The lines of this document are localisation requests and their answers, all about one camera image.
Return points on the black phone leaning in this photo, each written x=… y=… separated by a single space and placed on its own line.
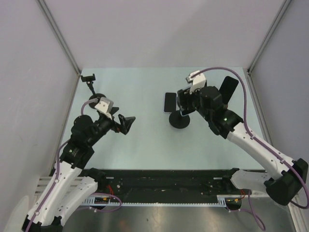
x=228 y=88

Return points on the black round-base phone stand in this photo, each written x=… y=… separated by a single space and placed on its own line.
x=89 y=80

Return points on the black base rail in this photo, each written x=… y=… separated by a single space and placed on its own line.
x=170 y=186

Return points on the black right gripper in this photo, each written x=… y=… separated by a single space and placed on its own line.
x=196 y=92

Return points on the black clamp phone stand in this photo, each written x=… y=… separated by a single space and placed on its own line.
x=178 y=121

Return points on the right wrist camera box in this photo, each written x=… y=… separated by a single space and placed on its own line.
x=197 y=81

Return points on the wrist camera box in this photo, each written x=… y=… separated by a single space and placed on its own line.
x=104 y=106
x=197 y=81

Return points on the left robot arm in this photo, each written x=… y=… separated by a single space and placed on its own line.
x=56 y=204

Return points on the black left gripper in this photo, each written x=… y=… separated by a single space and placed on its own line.
x=126 y=123

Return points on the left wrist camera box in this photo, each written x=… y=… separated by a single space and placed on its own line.
x=104 y=106

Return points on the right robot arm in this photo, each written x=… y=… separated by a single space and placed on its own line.
x=284 y=176

